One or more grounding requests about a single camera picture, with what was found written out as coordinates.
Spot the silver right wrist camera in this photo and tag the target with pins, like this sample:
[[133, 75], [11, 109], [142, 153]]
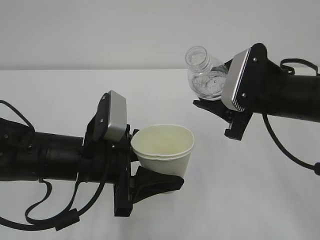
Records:
[[244, 78]]

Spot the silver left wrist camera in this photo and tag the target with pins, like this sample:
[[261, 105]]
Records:
[[111, 117]]

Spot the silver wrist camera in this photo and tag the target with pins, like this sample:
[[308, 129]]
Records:
[[244, 78], [111, 117]]

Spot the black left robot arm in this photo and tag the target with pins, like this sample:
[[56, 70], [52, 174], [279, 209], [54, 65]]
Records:
[[30, 156]]

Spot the clear water bottle green label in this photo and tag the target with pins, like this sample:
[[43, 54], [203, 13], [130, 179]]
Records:
[[206, 74]]

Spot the white paper cup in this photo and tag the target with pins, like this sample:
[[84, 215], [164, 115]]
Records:
[[164, 148]]

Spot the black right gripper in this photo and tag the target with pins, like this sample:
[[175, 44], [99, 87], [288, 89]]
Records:
[[229, 109]]

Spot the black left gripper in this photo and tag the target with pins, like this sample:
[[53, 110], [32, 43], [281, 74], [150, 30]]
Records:
[[110, 162]]

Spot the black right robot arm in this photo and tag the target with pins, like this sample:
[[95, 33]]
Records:
[[276, 91]]

